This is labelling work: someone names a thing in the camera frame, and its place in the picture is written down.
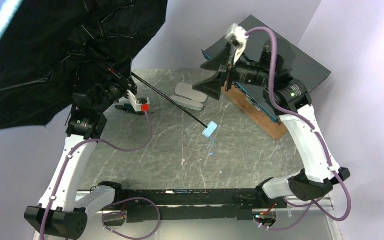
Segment mint green umbrella case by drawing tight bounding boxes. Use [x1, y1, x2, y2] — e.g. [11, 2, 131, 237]
[170, 82, 209, 111]

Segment light blue folding umbrella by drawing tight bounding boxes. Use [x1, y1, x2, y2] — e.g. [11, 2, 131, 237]
[0, 0, 219, 157]

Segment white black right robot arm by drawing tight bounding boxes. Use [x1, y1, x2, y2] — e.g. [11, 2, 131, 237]
[193, 43, 351, 201]

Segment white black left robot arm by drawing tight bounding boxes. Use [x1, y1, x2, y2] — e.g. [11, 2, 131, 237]
[24, 57, 149, 240]

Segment brown wooden board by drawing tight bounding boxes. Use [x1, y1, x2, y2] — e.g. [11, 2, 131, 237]
[222, 87, 289, 141]

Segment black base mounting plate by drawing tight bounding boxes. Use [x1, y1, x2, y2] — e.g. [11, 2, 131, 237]
[104, 188, 287, 223]

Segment dark grey network switch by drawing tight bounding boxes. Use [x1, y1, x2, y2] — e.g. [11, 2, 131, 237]
[203, 15, 331, 124]

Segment green handled pliers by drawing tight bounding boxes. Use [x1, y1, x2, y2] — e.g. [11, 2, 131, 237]
[114, 103, 145, 116]

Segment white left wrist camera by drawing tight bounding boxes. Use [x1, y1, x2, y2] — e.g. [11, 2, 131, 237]
[127, 90, 150, 112]

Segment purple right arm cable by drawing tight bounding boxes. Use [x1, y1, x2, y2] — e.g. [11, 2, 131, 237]
[244, 26, 353, 232]

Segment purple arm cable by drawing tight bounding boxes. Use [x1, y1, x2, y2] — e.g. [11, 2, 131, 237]
[244, 26, 353, 232]
[38, 111, 162, 240]

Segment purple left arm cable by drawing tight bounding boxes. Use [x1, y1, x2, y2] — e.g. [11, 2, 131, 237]
[38, 111, 162, 240]

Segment aluminium front rail frame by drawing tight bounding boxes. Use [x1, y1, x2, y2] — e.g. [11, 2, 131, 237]
[32, 187, 344, 240]

